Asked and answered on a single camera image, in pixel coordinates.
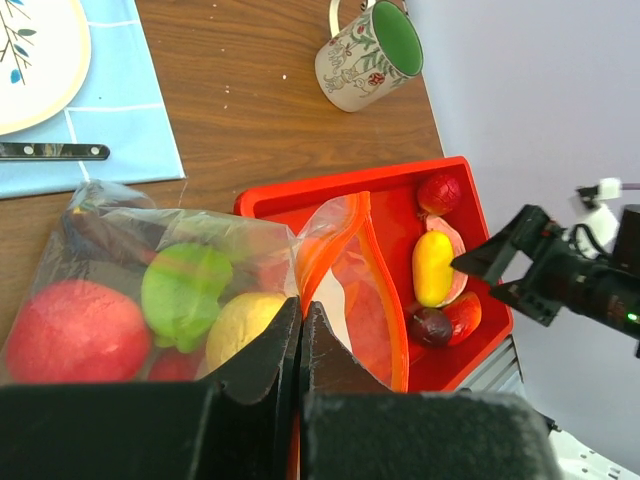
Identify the dark red plum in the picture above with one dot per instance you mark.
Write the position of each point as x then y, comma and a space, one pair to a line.
430, 327
107, 231

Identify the red plastic tray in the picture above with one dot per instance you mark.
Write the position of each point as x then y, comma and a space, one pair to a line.
375, 248

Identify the red chili pepper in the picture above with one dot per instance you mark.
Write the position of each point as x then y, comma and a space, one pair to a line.
173, 365

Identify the clear zip top bag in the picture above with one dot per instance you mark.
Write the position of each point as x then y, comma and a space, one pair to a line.
126, 291

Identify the yellow apple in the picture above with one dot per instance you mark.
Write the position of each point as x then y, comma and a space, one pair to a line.
240, 322

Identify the black handled fork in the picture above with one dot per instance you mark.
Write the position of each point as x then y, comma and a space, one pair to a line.
53, 152

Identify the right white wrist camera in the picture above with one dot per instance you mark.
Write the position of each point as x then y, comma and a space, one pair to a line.
596, 225

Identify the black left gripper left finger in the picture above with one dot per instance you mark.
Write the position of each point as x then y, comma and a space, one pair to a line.
234, 423

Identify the blue checked cloth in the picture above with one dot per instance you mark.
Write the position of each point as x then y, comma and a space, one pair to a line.
119, 105

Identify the red pink peach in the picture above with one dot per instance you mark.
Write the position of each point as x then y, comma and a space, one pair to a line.
464, 315

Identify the red apple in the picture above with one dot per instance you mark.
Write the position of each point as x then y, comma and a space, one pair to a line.
77, 331

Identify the floral mug green inside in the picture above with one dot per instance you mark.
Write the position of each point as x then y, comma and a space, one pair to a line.
374, 55

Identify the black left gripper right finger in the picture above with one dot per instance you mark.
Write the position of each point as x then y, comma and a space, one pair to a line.
353, 427

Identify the red textured lychee fruit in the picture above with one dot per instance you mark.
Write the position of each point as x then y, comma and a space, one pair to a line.
439, 194

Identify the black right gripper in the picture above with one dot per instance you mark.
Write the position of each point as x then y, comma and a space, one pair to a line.
535, 271

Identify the cream and teal plate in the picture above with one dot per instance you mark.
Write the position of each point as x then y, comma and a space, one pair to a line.
45, 58

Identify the yellow lemon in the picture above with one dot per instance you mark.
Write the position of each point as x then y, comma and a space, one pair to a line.
432, 273

